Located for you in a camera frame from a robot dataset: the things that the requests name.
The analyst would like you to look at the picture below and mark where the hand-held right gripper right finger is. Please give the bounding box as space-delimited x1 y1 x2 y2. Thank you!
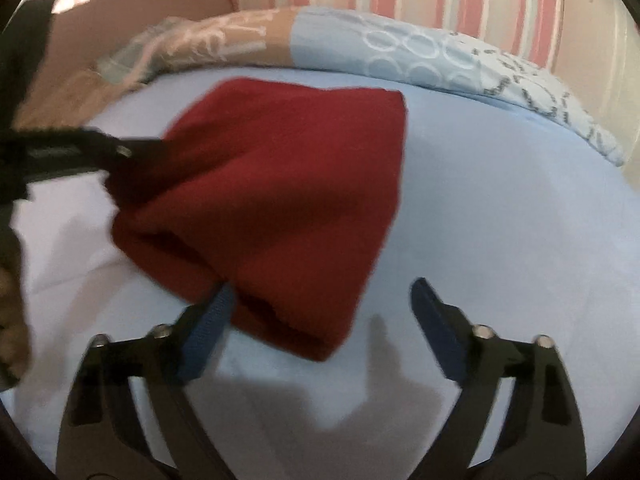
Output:
410 277 587 480

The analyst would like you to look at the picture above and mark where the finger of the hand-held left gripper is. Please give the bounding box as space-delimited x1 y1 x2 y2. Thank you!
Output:
20 127 168 183

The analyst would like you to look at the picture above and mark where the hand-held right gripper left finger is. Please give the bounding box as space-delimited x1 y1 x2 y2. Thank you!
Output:
56 282 238 480

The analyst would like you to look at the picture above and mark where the red knit sweater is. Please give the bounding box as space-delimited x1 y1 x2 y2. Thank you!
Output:
105 77 408 363

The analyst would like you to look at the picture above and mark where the brown striped cloth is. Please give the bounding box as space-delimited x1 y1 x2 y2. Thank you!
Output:
15 67 126 131

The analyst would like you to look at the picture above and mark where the brown cardboard panel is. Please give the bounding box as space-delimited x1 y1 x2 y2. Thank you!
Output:
30 0 236 81

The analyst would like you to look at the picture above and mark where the plaid cloth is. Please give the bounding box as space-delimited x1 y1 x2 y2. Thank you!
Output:
95 17 201 86

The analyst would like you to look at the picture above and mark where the light blue bedsheet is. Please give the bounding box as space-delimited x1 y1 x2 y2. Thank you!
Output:
0 60 640 480

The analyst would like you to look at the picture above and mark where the blue and tan printed duvet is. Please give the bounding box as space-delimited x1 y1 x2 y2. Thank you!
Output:
145 6 626 167

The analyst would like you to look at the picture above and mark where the white wardrobe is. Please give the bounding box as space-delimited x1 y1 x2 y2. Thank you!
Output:
560 0 640 151

